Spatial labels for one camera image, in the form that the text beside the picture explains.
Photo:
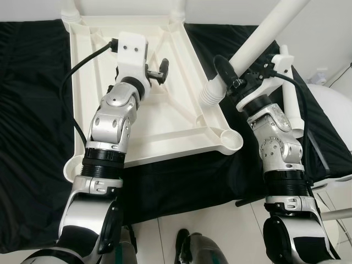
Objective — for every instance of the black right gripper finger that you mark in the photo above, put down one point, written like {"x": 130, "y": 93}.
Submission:
{"x": 224, "y": 69}

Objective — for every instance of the white plastic table top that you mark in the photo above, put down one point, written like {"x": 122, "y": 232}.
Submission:
{"x": 181, "y": 132}

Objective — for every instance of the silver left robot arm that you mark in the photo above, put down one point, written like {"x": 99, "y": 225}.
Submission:
{"x": 113, "y": 121}

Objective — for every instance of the black metal table bar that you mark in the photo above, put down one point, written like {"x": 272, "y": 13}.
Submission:
{"x": 250, "y": 201}

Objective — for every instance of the black table cloth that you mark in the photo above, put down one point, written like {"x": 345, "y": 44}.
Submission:
{"x": 33, "y": 110}

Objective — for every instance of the grey robot right leg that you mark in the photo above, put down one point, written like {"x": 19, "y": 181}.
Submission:
{"x": 201, "y": 250}

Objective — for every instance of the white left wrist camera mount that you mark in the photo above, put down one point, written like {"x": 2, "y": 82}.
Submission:
{"x": 132, "y": 49}

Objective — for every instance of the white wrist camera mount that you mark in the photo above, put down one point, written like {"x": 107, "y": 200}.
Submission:
{"x": 132, "y": 49}
{"x": 283, "y": 66}

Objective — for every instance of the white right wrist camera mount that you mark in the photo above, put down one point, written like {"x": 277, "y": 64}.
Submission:
{"x": 283, "y": 66}

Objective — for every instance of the white wall socket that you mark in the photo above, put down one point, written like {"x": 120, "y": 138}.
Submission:
{"x": 320, "y": 76}

